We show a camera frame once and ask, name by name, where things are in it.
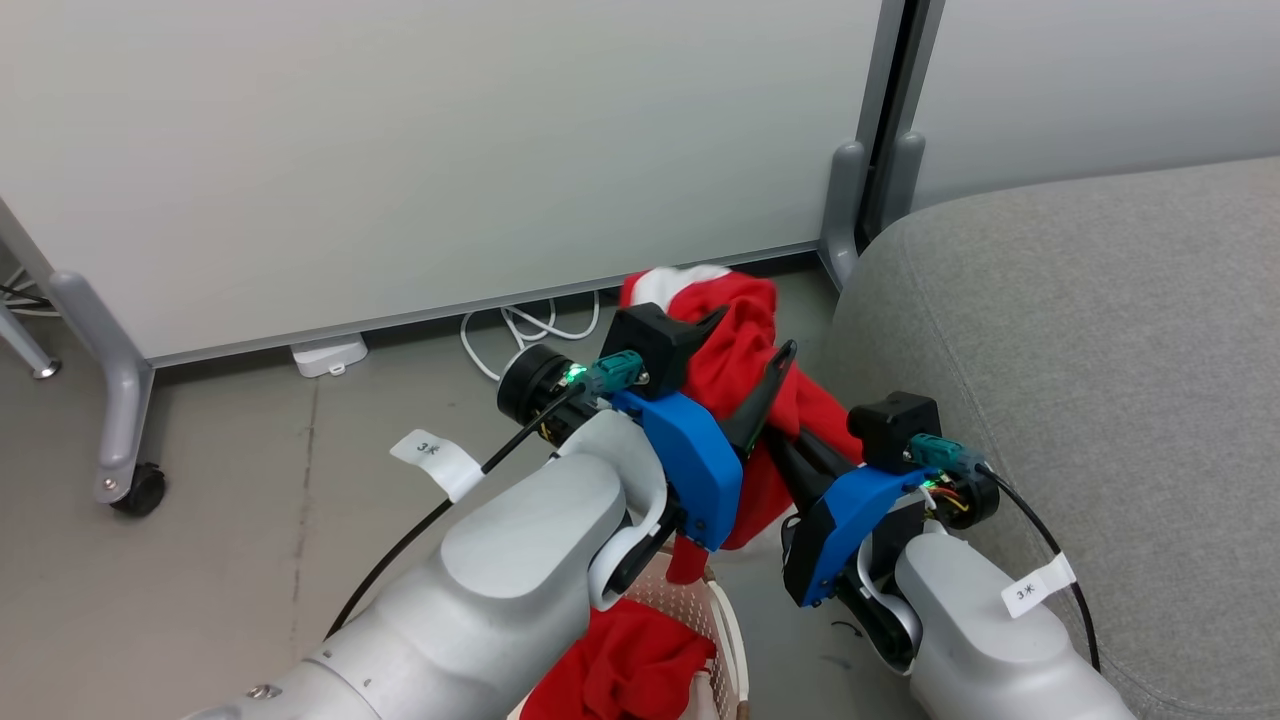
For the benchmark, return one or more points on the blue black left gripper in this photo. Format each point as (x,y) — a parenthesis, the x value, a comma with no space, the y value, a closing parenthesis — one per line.
(690,460)

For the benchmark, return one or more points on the white power adapter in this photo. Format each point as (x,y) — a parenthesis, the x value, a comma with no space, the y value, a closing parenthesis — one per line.
(328,355)

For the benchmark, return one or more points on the black caster wheel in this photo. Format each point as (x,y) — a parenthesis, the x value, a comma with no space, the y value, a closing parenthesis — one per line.
(142,492)

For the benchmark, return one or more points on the grey fabric sofa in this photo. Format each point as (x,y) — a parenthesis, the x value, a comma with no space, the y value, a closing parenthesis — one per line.
(1100,350)

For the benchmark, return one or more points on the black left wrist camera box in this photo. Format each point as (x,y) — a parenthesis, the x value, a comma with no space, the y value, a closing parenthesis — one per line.
(645,340)

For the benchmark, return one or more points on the red white garment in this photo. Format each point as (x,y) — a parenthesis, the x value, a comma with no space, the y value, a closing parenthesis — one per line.
(730,370)

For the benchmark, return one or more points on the slanted grey metal leg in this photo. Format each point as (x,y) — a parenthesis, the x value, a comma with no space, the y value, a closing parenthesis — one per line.
(25,345)

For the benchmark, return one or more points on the grey partition foot with caster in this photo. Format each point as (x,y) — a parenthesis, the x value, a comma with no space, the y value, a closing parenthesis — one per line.
(115,380)

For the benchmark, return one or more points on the narrow white partition panel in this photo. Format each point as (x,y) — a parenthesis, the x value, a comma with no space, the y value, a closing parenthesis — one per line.
(1100,90)

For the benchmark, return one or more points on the small black floor scrap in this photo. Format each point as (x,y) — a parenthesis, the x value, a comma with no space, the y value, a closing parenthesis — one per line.
(846,627)

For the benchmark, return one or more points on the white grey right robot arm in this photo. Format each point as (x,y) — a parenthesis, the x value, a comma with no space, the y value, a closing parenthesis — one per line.
(980,650)

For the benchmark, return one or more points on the cream perforated laundry basket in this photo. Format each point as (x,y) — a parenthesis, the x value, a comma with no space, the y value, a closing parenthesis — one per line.
(705,612)

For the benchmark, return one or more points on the wide white partition panel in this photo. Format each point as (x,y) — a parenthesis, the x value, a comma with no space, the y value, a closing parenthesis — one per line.
(400,150)

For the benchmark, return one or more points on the short grey partition foot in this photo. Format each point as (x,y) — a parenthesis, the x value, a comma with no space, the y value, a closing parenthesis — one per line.
(843,200)
(903,180)

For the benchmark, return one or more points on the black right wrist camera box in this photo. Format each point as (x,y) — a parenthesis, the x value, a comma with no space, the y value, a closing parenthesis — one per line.
(895,425)

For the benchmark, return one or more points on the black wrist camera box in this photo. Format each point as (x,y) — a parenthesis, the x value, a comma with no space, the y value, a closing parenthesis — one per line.
(895,425)
(645,340)

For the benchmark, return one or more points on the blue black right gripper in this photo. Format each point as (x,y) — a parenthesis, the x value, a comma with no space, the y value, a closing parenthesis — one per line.
(855,510)

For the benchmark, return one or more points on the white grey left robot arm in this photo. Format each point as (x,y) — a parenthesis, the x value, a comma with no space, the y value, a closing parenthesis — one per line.
(520,570)

